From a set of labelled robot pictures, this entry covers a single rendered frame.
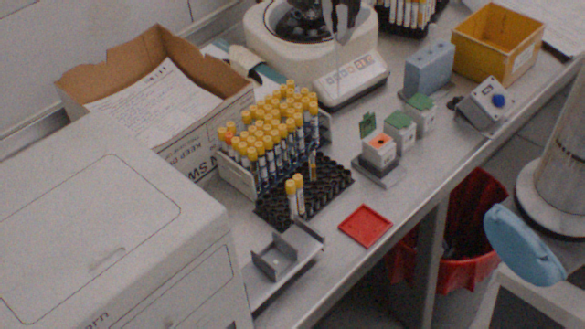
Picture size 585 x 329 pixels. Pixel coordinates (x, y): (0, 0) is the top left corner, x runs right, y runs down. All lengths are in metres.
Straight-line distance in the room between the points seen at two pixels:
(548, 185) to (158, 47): 0.86
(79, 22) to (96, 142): 0.49
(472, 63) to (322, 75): 0.31
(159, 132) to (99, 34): 0.26
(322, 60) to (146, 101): 0.35
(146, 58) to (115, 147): 0.52
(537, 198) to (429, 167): 0.43
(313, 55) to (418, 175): 0.31
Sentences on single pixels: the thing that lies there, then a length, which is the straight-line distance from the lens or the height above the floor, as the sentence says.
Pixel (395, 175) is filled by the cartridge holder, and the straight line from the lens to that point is 1.18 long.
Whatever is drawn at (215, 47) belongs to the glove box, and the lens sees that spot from 1.40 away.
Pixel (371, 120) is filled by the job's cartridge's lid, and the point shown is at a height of 0.98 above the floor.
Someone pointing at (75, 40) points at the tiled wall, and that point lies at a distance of 1.36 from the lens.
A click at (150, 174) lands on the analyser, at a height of 1.17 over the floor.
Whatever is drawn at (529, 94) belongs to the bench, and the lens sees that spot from 1.39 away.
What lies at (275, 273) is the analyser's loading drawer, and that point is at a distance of 0.99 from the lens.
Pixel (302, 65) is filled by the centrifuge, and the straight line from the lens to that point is 1.28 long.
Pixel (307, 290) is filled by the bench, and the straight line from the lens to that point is 1.05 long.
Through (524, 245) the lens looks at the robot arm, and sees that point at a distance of 0.83.
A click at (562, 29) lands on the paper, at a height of 0.89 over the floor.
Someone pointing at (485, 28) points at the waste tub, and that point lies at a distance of 1.50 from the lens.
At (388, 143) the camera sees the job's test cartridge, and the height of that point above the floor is 0.95.
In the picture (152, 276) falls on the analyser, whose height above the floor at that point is 1.15.
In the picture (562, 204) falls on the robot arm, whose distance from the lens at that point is 0.80.
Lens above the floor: 1.76
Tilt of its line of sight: 46 degrees down
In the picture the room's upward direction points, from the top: 5 degrees counter-clockwise
